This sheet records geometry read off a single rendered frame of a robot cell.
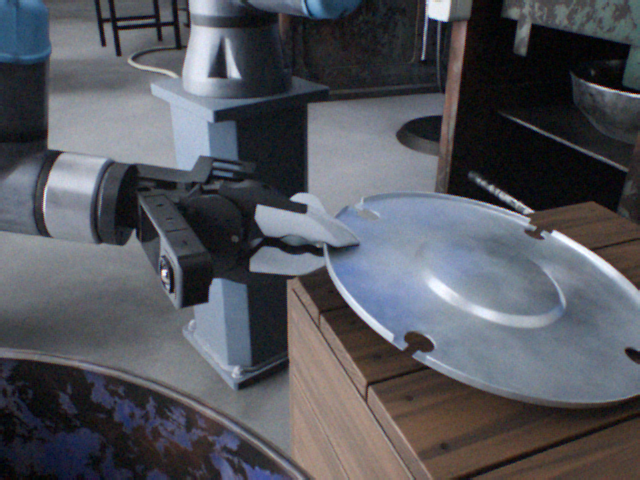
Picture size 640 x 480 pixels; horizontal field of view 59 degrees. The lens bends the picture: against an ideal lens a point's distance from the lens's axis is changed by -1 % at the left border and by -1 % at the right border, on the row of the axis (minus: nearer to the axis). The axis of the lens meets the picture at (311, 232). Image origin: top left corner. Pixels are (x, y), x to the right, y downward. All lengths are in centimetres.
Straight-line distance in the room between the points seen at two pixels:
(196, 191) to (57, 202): 11
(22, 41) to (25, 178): 10
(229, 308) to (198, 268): 48
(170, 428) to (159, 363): 76
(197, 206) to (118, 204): 7
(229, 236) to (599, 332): 30
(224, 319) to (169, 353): 17
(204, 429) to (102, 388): 5
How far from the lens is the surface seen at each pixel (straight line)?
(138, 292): 120
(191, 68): 79
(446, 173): 127
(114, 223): 49
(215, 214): 47
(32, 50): 51
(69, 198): 49
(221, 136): 76
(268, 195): 46
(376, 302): 43
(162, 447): 27
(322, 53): 249
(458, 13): 116
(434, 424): 41
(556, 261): 59
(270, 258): 48
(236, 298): 87
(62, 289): 127
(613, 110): 111
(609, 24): 100
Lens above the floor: 64
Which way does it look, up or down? 28 degrees down
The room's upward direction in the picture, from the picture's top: straight up
